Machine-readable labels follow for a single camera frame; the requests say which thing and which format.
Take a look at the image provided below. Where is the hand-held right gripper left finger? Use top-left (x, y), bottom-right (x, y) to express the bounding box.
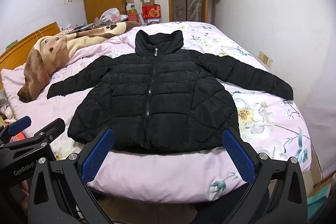
top-left (27, 127), bottom-right (114, 224)

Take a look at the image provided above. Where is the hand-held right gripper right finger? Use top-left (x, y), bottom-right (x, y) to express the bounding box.
top-left (222, 127), bottom-right (308, 224)

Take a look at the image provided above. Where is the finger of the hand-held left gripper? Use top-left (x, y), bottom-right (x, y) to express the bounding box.
top-left (0, 116), bottom-right (32, 146)
top-left (33, 118), bottom-right (66, 147)

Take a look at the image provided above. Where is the black puffer jacket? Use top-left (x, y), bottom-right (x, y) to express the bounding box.
top-left (47, 29), bottom-right (294, 155)

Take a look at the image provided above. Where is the pile of clothes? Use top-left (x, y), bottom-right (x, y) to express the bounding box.
top-left (0, 88), bottom-right (17, 121)

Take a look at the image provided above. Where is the pink floral duvet bed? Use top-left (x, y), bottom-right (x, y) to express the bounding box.
top-left (0, 21), bottom-right (311, 205)

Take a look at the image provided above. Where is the brown dog print blanket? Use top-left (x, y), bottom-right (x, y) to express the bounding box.
top-left (18, 21), bottom-right (141, 103)

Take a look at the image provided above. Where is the wooden headboard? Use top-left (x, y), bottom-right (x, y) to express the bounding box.
top-left (0, 22), bottom-right (61, 90)

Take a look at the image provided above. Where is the white plastic bag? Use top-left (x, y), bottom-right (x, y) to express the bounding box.
top-left (100, 8), bottom-right (121, 23)

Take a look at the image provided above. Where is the red gift box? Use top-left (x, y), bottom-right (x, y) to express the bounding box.
top-left (142, 4), bottom-right (161, 20)

